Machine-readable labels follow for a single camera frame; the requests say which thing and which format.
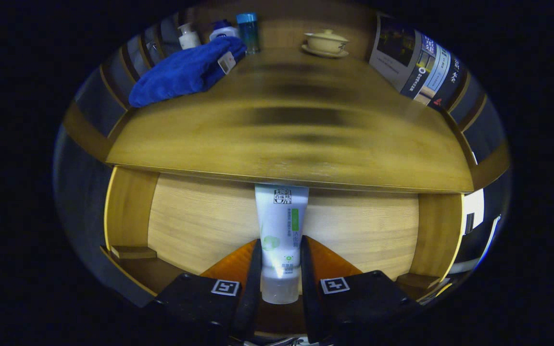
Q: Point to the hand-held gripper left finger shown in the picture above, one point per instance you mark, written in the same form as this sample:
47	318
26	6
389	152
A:
254	288

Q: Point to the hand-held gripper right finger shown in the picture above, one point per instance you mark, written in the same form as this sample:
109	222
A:
308	288

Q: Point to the white face wash tube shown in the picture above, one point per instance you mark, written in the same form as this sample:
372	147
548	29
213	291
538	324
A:
281	226

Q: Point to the wooden drawer with black knob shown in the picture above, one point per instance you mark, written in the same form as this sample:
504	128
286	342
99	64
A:
200	221

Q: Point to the wooden countertop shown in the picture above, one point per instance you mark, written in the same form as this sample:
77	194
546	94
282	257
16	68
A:
282	144

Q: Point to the wooden cabinet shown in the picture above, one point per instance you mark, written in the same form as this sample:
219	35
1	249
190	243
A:
87	132

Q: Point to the blue towel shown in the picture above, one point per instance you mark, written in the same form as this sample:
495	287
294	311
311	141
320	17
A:
181	72

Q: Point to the beige lidded tea cup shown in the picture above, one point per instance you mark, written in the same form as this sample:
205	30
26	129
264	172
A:
326	43

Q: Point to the white spine book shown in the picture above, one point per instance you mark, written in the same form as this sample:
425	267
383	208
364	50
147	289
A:
438	72

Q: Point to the teal bottle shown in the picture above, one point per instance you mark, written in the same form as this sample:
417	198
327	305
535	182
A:
249	36

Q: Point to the white pump bottle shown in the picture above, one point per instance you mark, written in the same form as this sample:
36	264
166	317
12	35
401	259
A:
189	39

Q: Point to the white bottle with blue cap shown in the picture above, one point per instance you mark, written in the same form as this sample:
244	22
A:
223	32

